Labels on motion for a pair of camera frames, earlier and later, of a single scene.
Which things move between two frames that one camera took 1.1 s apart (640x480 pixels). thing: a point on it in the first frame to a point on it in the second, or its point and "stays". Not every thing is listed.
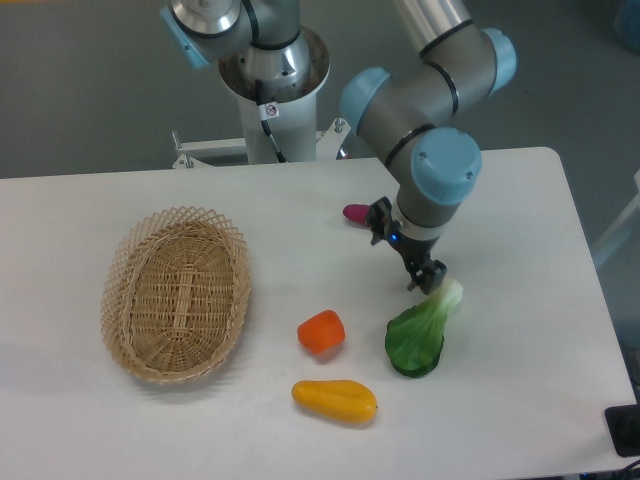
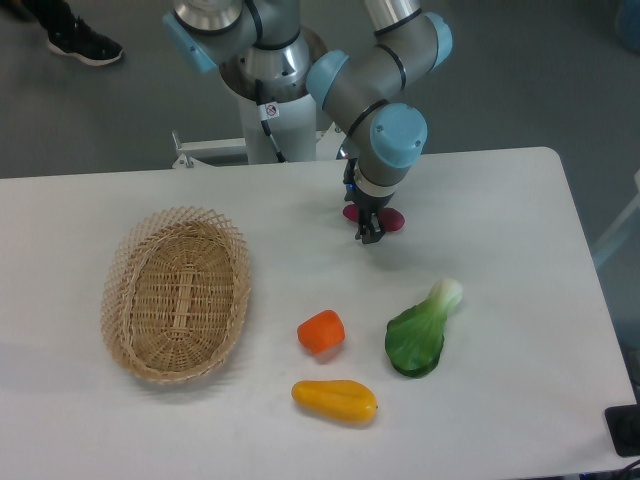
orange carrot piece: (322, 332) stays
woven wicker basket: (175, 292) stays
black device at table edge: (624, 427) stays
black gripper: (427, 276) to (371, 232)
